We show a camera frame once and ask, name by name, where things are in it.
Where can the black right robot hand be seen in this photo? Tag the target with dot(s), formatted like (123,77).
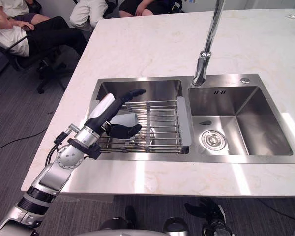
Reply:
(207,209)

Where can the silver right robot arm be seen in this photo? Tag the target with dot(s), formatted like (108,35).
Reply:
(217,228)

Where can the small dark scrap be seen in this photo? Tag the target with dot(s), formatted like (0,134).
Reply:
(206,123)

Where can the round steel drain strainer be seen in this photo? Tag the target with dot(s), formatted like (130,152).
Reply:
(212,140)

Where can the chrome kitchen faucet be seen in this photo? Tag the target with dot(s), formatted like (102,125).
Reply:
(212,32)

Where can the round steel sink button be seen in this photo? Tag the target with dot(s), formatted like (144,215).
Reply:
(245,79)

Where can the person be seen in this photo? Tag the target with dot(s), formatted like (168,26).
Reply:
(12,7)
(147,6)
(46,34)
(86,12)

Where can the stainless steel double sink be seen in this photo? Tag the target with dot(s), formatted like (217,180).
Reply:
(255,127)

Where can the small clear plastic scrap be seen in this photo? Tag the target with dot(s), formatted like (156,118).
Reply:
(291,16)

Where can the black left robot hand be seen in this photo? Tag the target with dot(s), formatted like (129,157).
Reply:
(103,108)

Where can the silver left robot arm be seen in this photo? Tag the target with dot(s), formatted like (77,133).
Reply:
(66,155)

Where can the black office chair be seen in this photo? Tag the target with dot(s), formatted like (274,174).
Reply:
(49,66)

